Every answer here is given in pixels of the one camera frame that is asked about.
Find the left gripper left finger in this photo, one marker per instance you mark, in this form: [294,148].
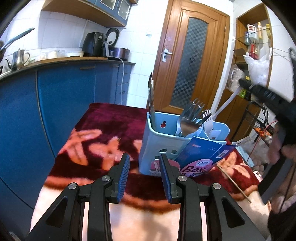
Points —
[63,220]

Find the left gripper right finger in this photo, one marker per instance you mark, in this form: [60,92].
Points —
[206,211]

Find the wooden chopstick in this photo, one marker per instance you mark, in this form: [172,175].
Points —
[241,191]

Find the thin white chopstick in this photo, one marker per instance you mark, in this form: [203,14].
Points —
[241,142]

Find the white plastic fork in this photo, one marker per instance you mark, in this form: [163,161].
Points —
[208,124]

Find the small steel fork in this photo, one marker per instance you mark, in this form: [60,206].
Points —
[192,127]

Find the large steel fork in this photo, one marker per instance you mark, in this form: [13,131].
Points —
[191,113]

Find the steel knife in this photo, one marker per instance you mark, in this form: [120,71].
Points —
[151,98]

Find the right hand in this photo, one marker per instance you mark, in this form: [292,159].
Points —
[285,195]

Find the red floral blanket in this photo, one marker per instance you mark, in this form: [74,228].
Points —
[97,142]

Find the light blue utensil holder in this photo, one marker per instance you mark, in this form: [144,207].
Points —
[193,155]

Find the blue lower cabinets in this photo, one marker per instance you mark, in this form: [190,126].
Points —
[39,108]

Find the white plastic bag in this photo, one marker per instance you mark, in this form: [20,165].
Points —
[259,69]

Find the wooden door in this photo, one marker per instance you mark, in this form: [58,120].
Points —
[191,55]

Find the steel kettle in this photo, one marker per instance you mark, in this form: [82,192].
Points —
[18,60]

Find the black air fryer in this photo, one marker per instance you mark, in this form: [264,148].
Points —
[95,45]

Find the blue upper glass cabinet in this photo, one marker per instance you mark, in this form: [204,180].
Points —
[106,13]

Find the black wire rack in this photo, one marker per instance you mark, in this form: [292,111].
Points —
[256,117]

